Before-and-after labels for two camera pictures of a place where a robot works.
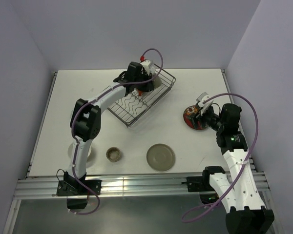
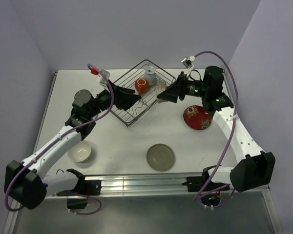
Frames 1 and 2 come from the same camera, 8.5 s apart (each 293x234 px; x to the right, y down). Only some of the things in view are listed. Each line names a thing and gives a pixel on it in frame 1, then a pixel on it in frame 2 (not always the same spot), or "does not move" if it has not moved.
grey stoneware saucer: (160, 157) does not move
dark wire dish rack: (130, 106) does not move
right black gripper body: (209, 118) → (188, 87)
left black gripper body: (144, 87) → (102, 103)
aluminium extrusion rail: (175, 186) does not move
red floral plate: (190, 116) does not move
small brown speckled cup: (113, 154) → (160, 87)
